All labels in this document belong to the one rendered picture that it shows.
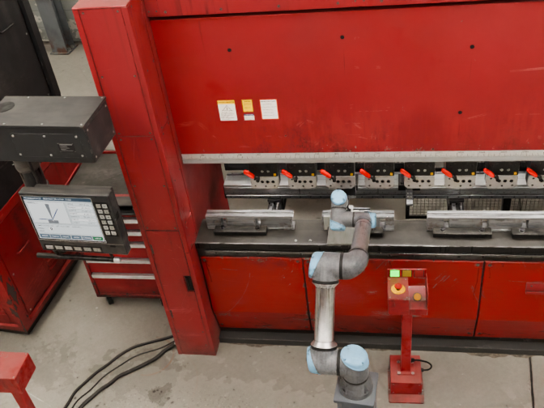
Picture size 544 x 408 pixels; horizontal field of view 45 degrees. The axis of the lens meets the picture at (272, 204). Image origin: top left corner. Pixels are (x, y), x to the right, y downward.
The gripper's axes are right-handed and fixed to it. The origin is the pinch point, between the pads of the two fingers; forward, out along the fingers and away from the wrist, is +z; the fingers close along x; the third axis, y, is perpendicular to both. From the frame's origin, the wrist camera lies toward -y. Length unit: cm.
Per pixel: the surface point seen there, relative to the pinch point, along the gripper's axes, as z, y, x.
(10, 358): -35, -81, 161
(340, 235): -3.8, -12.0, 1.1
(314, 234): 15.1, -9.0, 16.9
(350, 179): -11.2, 16.0, -3.9
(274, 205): 37, 11, 44
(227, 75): -58, 56, 52
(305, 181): -8.6, 15.4, 19.5
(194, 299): 31, -46, 88
